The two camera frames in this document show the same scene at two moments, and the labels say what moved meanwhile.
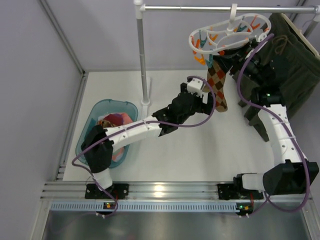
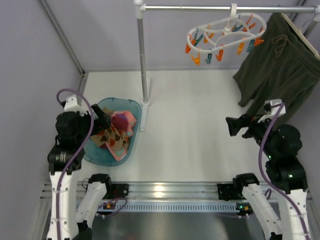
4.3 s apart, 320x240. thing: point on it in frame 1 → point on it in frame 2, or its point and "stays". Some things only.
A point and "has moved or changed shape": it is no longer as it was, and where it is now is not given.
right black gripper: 236,61 → 245,125
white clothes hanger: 302,35 stays
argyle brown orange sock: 216,79 has moved or changed shape
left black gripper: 204,103 → 92,119
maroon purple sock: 118,118 has moved or changed shape
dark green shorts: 291,65 stays
